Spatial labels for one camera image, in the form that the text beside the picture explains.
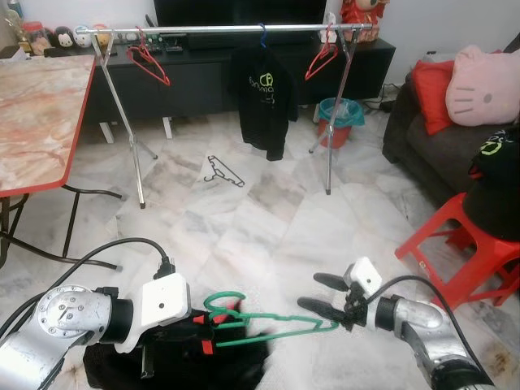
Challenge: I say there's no black television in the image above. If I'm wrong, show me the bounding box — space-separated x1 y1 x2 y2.
154 0 327 27

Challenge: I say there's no pink Hello Kitty cushion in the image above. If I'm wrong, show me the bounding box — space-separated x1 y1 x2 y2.
445 45 520 127

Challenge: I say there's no black TV cabinet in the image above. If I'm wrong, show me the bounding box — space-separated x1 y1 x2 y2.
45 37 397 143

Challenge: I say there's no red cushion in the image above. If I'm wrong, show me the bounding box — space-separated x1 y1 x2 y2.
410 58 456 137

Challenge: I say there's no red plastic stool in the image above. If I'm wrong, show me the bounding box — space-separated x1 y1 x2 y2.
396 191 520 310

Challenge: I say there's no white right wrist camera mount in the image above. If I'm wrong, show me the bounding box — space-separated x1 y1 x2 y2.
343 258 383 303

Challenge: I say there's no black plush doll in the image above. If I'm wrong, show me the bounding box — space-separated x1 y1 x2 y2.
53 26 76 48

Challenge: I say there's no black shirt with green logo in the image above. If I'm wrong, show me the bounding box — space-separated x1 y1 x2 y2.
232 45 300 162

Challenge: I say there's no orange round toy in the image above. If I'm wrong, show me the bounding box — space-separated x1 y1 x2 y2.
92 24 113 48

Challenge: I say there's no green plastic hanger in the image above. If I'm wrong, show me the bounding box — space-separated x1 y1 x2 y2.
201 290 340 350

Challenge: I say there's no black clothes pile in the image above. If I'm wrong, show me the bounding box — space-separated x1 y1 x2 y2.
470 126 520 186

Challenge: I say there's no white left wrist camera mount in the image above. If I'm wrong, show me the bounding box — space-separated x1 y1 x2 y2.
114 272 192 354

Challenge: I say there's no silver clothes rack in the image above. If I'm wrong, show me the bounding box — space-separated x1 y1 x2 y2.
75 23 376 210

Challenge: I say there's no black wire hanger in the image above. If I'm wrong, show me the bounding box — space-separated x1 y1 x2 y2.
205 154 246 188

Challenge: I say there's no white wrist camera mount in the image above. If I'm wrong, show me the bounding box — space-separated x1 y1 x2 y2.
343 258 383 303
114 272 192 354

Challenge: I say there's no red plastic hanger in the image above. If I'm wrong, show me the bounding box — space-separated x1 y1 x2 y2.
126 28 171 87
305 23 340 82

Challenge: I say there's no dark grey sofa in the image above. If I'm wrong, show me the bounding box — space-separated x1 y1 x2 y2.
382 53 520 208

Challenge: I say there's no red laughing Buddha statue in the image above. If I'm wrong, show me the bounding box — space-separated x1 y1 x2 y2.
340 0 391 41

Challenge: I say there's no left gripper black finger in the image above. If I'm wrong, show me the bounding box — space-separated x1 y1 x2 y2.
197 309 245 327
203 331 245 357

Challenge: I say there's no red bin with teal bag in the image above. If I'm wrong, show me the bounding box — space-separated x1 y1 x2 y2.
315 97 366 150

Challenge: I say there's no black electronic box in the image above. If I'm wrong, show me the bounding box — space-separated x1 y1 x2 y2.
150 32 184 54

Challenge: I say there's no black laundry basket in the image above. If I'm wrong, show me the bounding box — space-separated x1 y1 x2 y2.
463 175 520 241

